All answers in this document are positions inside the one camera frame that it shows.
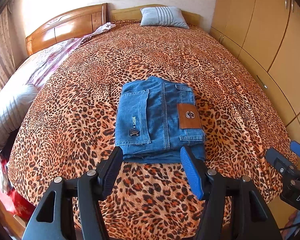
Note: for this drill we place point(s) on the blue denim jeans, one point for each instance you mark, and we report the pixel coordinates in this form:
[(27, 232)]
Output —
[(155, 119)]

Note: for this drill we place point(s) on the pink floral bed sheet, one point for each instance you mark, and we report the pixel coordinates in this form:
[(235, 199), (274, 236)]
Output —
[(38, 68)]

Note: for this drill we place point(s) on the grey striped pillow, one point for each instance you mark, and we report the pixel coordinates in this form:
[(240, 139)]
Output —
[(163, 16)]

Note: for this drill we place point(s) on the person's right hand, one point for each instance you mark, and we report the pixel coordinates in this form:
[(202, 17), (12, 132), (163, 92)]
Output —
[(292, 226)]

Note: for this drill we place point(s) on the patterned window curtain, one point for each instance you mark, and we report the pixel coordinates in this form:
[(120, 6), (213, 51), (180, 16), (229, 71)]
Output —
[(7, 63)]

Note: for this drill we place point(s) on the brown wooden headboard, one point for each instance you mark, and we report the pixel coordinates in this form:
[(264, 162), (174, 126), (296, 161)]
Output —
[(71, 24)]

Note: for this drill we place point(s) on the grey folded quilt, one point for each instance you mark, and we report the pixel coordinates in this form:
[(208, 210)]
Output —
[(15, 101)]

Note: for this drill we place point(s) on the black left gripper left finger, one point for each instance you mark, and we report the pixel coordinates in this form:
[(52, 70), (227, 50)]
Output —
[(53, 217)]

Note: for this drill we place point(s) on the light wooden headboard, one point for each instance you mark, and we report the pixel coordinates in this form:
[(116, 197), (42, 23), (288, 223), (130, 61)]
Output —
[(134, 13)]

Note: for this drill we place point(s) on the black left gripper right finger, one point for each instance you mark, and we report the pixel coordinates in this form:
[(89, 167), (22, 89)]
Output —
[(233, 208)]

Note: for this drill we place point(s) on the red bag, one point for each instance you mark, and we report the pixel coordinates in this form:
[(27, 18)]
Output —
[(12, 200)]

